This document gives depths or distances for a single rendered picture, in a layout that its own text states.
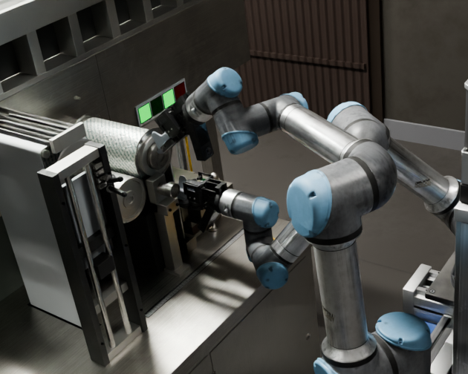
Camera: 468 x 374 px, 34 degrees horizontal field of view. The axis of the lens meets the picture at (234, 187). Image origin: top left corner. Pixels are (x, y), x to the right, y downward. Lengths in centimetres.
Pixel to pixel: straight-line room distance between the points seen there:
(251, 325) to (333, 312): 64
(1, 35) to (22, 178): 41
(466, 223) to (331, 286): 36
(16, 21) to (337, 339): 117
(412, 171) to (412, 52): 246
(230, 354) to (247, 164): 257
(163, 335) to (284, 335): 50
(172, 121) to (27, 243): 50
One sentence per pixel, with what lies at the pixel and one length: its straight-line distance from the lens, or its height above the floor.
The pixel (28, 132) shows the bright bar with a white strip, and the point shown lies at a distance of 185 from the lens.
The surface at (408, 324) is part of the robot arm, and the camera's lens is 173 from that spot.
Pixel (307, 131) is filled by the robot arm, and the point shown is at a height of 142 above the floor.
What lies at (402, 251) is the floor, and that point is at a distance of 373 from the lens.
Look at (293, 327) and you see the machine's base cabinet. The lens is 239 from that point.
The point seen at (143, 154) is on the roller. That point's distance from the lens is 203.
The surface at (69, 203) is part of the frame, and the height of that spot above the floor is 134.
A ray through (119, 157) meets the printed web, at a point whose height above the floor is 126.
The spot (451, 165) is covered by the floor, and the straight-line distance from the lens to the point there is 445.
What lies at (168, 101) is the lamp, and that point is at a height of 118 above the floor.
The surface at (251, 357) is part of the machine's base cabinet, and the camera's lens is 223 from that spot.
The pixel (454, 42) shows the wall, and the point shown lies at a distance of 437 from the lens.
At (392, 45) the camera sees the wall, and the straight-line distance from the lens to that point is 451.
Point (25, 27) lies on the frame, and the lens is 215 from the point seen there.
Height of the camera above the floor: 217
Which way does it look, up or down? 30 degrees down
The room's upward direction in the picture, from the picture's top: 8 degrees counter-clockwise
